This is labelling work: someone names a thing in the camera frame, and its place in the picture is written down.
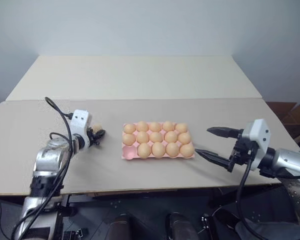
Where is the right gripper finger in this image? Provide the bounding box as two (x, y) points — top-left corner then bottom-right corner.
(194, 148), (232, 170)
(206, 126), (241, 140)

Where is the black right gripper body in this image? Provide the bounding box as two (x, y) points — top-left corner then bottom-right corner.
(226, 128), (256, 174)

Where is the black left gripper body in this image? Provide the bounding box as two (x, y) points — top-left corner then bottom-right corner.
(86, 126), (98, 149)

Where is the pink egg tray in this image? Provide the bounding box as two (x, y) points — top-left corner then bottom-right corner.
(120, 121), (197, 161)

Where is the brown cardboard box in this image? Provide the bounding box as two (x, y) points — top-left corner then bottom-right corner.
(265, 100), (300, 145)

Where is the dark rounded shape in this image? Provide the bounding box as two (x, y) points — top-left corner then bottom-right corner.
(164, 212), (199, 240)
(108, 213), (136, 240)

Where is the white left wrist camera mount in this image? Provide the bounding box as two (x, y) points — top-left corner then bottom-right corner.
(69, 108), (94, 151)

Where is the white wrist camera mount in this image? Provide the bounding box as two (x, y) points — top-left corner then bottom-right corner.
(69, 108), (94, 151)
(240, 118), (270, 172)

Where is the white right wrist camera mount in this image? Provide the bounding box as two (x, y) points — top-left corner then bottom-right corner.
(240, 118), (270, 172)

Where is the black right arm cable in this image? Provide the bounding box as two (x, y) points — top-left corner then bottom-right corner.
(235, 148), (266, 240)

